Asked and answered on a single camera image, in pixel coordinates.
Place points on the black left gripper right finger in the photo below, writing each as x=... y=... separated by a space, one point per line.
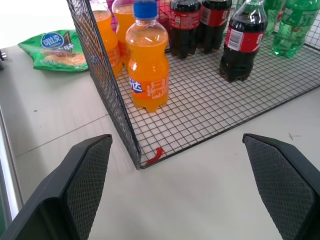
x=282 y=185

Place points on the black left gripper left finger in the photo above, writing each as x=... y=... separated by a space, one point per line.
x=75 y=190

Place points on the green potato chips bag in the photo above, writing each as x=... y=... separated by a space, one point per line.
x=56 y=53

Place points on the cola bottle red label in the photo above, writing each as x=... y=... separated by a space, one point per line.
x=215 y=25
x=241 y=47
x=185 y=27

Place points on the orange soda bottle blue cap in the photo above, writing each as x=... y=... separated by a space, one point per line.
x=148 y=62

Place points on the green soda bottle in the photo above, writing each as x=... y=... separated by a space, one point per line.
x=292 y=30
x=271 y=15

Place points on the silver metal rail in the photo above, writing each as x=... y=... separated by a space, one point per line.
x=7 y=175

